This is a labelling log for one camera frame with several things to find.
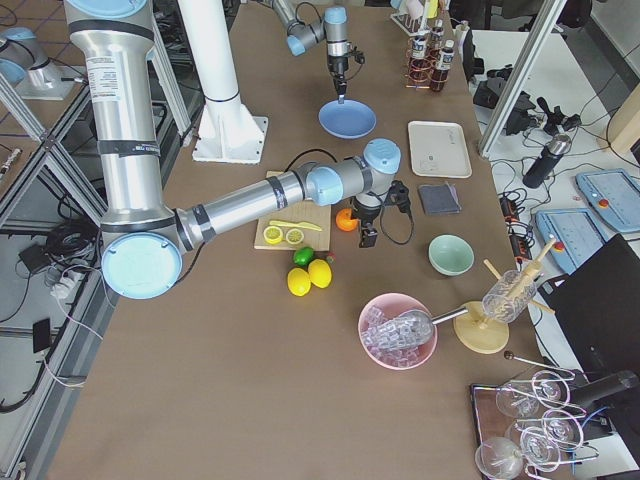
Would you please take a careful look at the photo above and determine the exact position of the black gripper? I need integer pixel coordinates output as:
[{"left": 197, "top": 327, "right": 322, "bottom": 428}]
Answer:
[
  {"left": 327, "top": 41, "right": 350, "bottom": 104},
  {"left": 351, "top": 191, "right": 393, "bottom": 248}
]

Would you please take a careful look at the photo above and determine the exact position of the orange fruit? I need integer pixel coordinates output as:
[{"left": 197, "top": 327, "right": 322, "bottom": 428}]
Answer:
[{"left": 335, "top": 208, "right": 359, "bottom": 232}]

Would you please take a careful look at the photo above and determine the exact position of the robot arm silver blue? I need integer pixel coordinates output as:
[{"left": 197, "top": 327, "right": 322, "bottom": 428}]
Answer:
[
  {"left": 266, "top": 0, "right": 353, "bottom": 104},
  {"left": 65, "top": 1, "right": 401, "bottom": 299}
]

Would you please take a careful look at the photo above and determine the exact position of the blue round plate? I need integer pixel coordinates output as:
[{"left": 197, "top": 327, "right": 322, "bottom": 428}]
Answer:
[{"left": 318, "top": 100, "right": 377, "bottom": 139}]

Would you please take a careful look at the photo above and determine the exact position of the wooden cutting board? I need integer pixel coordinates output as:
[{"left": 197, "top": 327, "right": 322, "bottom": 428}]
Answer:
[{"left": 254, "top": 200, "right": 332, "bottom": 251}]

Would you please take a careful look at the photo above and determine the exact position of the green lime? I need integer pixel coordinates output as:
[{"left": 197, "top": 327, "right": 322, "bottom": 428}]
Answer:
[{"left": 293, "top": 246, "right": 315, "bottom": 267}]

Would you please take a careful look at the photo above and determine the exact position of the pink bowl with ice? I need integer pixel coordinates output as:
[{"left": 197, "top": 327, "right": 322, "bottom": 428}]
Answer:
[{"left": 358, "top": 293, "right": 438, "bottom": 370}]

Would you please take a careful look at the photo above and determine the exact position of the lemon half slice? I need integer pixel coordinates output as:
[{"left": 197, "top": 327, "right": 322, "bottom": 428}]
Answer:
[
  {"left": 285, "top": 228, "right": 305, "bottom": 246},
  {"left": 263, "top": 225, "right": 284, "bottom": 245}
]

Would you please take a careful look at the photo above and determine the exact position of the dark sauce bottle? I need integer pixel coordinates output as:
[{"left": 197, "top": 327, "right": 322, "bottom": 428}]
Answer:
[
  {"left": 407, "top": 30, "right": 428, "bottom": 86},
  {"left": 430, "top": 19, "right": 444, "bottom": 52},
  {"left": 430, "top": 40, "right": 455, "bottom": 92}
]

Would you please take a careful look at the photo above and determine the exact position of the grey folded cloth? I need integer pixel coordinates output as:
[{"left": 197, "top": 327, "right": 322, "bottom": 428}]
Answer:
[{"left": 418, "top": 183, "right": 462, "bottom": 215}]

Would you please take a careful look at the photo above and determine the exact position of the green bowl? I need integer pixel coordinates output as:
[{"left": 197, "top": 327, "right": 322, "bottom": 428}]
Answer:
[{"left": 428, "top": 234, "right": 475, "bottom": 276}]

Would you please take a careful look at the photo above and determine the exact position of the yellow plastic knife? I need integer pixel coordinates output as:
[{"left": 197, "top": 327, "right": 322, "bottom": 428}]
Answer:
[{"left": 268, "top": 219, "right": 323, "bottom": 232}]

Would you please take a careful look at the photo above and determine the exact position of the metal ice scoop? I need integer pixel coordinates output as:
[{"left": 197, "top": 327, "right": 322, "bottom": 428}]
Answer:
[{"left": 379, "top": 307, "right": 468, "bottom": 350}]

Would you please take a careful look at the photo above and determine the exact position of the pink cup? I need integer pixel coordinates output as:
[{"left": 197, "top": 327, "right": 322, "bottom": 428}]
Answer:
[{"left": 405, "top": 0, "right": 425, "bottom": 19}]

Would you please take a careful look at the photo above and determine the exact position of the beige tray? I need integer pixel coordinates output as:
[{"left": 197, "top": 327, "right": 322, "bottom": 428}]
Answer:
[{"left": 408, "top": 120, "right": 472, "bottom": 179}]

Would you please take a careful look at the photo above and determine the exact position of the wooden mug tree stand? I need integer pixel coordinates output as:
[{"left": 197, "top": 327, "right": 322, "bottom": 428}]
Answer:
[{"left": 453, "top": 238, "right": 555, "bottom": 354}]

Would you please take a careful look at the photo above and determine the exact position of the clear glass mug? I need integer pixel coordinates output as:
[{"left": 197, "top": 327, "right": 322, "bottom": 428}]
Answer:
[{"left": 482, "top": 270, "right": 536, "bottom": 324}]

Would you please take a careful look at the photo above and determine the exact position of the blue teach pendant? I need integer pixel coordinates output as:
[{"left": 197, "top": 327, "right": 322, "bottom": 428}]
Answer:
[
  {"left": 575, "top": 169, "right": 639, "bottom": 233},
  {"left": 535, "top": 208, "right": 609, "bottom": 274}
]

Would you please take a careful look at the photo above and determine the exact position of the black thermos bottle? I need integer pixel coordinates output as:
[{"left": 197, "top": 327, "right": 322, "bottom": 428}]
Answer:
[{"left": 522, "top": 134, "right": 572, "bottom": 188}]

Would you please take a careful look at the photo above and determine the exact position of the wine glass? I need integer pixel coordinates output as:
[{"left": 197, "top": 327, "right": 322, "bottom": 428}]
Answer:
[
  {"left": 541, "top": 409, "right": 584, "bottom": 449},
  {"left": 496, "top": 380, "right": 541, "bottom": 419},
  {"left": 474, "top": 437, "right": 524, "bottom": 479}
]

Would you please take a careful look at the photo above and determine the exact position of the black monitor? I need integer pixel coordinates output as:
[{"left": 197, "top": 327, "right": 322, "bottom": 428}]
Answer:
[{"left": 539, "top": 234, "right": 639, "bottom": 376}]

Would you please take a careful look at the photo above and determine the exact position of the copper wire bottle rack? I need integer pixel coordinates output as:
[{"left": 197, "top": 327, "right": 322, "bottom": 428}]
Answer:
[{"left": 405, "top": 35, "right": 455, "bottom": 92}]

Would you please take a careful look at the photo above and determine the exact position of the white wire cup rack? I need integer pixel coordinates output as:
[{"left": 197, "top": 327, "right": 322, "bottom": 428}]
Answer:
[{"left": 390, "top": 0, "right": 440, "bottom": 37}]

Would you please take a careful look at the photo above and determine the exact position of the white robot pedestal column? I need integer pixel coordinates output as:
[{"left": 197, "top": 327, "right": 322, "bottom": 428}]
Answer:
[{"left": 179, "top": 0, "right": 268, "bottom": 165}]

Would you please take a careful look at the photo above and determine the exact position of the aluminium frame post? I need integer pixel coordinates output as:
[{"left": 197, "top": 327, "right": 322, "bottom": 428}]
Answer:
[{"left": 478, "top": 0, "right": 566, "bottom": 160}]

